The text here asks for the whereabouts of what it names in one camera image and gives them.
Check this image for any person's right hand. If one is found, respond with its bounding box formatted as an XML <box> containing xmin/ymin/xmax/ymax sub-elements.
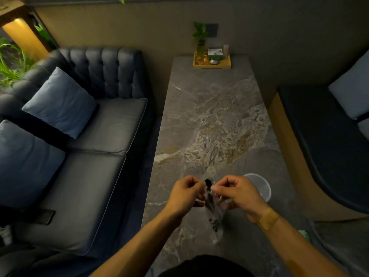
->
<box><xmin>210</xmin><ymin>175</ymin><xmax>273</xmax><ymax>225</ymax></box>

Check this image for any person's left hand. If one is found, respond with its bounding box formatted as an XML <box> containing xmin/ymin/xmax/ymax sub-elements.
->
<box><xmin>163</xmin><ymin>175</ymin><xmax>207</xmax><ymax>219</ymax></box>

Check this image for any clear plastic bag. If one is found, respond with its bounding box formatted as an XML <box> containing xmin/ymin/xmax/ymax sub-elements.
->
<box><xmin>202</xmin><ymin>178</ymin><xmax>232</xmax><ymax>245</ymax></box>

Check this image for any person's right forearm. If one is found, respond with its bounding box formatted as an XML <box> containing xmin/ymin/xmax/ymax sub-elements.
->
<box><xmin>258</xmin><ymin>209</ymin><xmax>351</xmax><ymax>277</ymax></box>

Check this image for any person's left forearm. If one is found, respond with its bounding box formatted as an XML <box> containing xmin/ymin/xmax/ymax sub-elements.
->
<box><xmin>89</xmin><ymin>207</ymin><xmax>180</xmax><ymax>277</ymax></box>

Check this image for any clear plastic cup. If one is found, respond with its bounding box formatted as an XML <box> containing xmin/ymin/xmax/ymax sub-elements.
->
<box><xmin>243</xmin><ymin>173</ymin><xmax>272</xmax><ymax>203</ymax></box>

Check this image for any tan adhesive bandage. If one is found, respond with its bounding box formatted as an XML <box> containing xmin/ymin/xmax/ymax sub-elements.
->
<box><xmin>257</xmin><ymin>208</ymin><xmax>280</xmax><ymax>231</ymax></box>

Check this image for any person's black clothing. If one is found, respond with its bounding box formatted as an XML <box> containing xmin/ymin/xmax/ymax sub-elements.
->
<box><xmin>158</xmin><ymin>254</ymin><xmax>255</xmax><ymax>277</ymax></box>

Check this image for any dark bench seat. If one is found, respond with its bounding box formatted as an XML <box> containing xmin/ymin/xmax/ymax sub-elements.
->
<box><xmin>277</xmin><ymin>83</ymin><xmax>369</xmax><ymax>215</ymax></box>

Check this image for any dark tufted leather sofa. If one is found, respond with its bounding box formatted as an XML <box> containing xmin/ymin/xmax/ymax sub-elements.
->
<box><xmin>0</xmin><ymin>47</ymin><xmax>156</xmax><ymax>277</ymax></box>

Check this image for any yellow wooden tray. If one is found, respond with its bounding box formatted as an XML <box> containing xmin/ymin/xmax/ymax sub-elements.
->
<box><xmin>193</xmin><ymin>52</ymin><xmax>232</xmax><ymax>69</ymax></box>

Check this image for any green plant in glass vase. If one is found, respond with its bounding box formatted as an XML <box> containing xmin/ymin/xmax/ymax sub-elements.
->
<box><xmin>192</xmin><ymin>22</ymin><xmax>209</xmax><ymax>65</ymax></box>

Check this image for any black smartphone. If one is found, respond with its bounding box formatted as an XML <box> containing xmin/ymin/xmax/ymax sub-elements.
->
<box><xmin>29</xmin><ymin>208</ymin><xmax>56</xmax><ymax>226</ymax></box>

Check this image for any small blue cushion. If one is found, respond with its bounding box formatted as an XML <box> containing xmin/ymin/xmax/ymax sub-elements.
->
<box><xmin>22</xmin><ymin>66</ymin><xmax>97</xmax><ymax>139</ymax></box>

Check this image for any light grey cushion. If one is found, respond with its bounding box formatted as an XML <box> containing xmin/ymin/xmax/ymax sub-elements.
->
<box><xmin>328</xmin><ymin>49</ymin><xmax>369</xmax><ymax>121</ymax></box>

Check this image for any large blue cushion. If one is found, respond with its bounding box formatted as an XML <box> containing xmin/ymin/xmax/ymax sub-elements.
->
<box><xmin>0</xmin><ymin>119</ymin><xmax>66</xmax><ymax>210</ymax></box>

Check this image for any green leafy plant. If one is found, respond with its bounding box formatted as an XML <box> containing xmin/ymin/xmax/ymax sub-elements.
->
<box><xmin>0</xmin><ymin>24</ymin><xmax>58</xmax><ymax>88</ymax></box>

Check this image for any glowing wooden lamp post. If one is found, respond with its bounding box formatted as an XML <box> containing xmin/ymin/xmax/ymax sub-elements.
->
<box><xmin>0</xmin><ymin>0</ymin><xmax>52</xmax><ymax>62</ymax></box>

